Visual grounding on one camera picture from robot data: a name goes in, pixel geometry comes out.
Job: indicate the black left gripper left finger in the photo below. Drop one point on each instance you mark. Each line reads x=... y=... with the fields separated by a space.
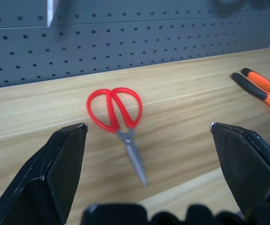
x=43 y=178

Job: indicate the silver metal tool blade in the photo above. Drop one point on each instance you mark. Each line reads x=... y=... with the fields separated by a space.
x=50 y=14

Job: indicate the orange and black pliers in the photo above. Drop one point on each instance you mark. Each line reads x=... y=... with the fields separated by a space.
x=261 y=86

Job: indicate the grey pegboard panel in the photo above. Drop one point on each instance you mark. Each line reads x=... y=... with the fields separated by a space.
x=125 y=44

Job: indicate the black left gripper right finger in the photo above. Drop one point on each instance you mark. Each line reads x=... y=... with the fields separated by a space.
x=245 y=164

